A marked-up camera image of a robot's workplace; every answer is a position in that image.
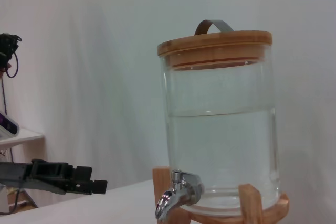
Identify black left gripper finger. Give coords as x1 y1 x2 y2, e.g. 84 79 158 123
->
65 179 108 196

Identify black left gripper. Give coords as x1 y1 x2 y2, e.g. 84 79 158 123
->
0 158 93 196

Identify wooden dispenser stand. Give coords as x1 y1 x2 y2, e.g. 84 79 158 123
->
152 166 290 224

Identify grey hanging cable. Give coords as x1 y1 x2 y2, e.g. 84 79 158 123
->
9 189 22 215

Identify bamboo jar lid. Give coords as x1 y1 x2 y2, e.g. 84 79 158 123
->
157 30 273 70

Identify grey lid strap handle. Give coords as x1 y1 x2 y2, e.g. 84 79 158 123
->
194 19 234 37

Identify white background table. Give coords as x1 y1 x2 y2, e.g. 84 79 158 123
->
0 128 44 146

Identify metal frame rack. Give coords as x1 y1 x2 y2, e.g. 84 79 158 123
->
0 186 39 216

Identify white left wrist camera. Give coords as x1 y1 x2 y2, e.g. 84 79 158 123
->
0 112 20 137

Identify chrome faucet with lever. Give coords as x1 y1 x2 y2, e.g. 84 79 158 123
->
154 169 205 220

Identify glass water dispenser jar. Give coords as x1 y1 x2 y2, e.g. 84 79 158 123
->
160 42 280 216

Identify black device with cable loop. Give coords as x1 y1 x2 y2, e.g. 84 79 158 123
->
0 32 22 79

